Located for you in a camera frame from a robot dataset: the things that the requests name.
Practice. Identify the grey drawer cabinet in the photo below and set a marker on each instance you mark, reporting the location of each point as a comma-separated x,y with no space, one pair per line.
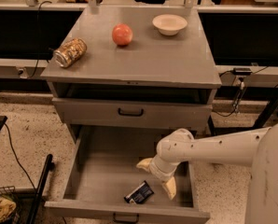
153,68

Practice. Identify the black top drawer handle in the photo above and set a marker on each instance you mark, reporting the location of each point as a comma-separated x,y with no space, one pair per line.
126,113

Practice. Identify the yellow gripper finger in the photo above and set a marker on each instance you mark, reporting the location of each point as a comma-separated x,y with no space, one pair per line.
144,164
170,187

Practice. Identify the yellow snack bag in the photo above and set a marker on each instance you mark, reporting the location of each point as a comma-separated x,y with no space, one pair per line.
7,207

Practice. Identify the black power adapter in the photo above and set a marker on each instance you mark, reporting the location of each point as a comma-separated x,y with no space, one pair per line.
238,71

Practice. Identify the black drawer handle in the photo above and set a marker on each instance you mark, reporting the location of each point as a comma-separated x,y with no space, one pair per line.
126,113
125,219

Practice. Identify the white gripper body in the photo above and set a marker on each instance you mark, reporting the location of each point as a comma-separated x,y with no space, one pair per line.
159,172

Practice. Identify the wire basket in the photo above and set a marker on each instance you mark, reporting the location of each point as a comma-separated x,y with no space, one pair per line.
9,192

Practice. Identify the white bowl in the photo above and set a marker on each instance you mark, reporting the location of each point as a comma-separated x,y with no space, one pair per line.
169,24

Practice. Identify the black table leg right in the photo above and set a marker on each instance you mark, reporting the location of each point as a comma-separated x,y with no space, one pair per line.
211,126

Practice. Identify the closed grey top drawer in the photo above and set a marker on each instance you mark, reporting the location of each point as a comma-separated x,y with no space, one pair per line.
156,116

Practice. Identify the black middle drawer handle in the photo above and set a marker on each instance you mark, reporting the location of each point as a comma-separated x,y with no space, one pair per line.
125,219

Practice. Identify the red apple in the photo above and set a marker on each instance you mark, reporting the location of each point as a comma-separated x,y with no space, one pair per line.
122,34

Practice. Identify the blue rxbar blueberry wrapper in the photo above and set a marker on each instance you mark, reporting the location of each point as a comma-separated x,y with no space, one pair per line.
139,195

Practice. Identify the black stand leg left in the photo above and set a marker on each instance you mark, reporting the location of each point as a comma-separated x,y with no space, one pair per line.
48,166

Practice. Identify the open grey middle drawer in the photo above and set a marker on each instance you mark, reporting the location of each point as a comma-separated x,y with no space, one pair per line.
104,171

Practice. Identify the gold patterned can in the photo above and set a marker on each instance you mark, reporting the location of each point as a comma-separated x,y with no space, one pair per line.
69,52

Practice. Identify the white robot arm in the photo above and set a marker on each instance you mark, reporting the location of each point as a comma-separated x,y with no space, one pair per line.
257,149

